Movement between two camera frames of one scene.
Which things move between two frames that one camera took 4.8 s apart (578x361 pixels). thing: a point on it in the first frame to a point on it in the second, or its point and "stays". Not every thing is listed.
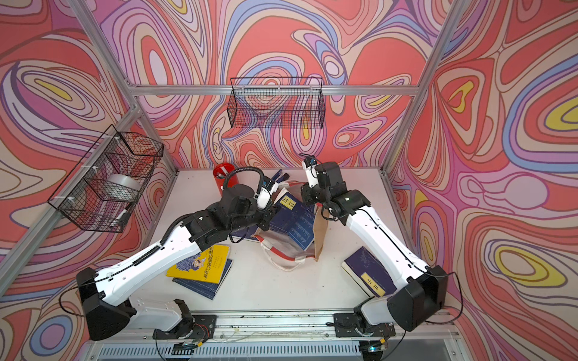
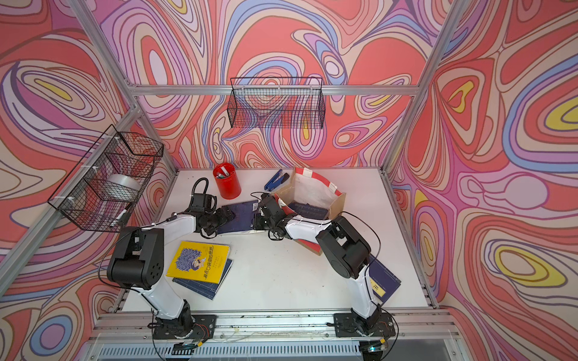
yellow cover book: [206, 266] stays
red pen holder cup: [220, 173] stays
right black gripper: [306, 192] to [257, 222]
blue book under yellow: [209, 290] stays
